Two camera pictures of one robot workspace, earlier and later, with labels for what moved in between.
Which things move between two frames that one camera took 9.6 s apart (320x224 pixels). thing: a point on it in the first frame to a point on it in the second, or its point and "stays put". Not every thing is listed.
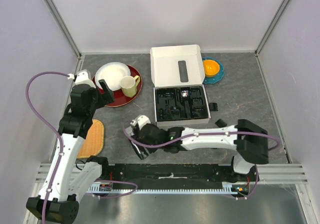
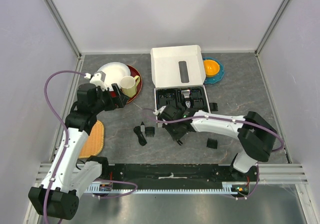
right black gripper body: (136, 138) to (172, 128)
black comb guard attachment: (213, 107) stays put
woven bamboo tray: (93, 144) stays put
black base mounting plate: (178, 174) stays put
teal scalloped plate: (216, 78) stays put
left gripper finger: (108, 94) to (122, 99)
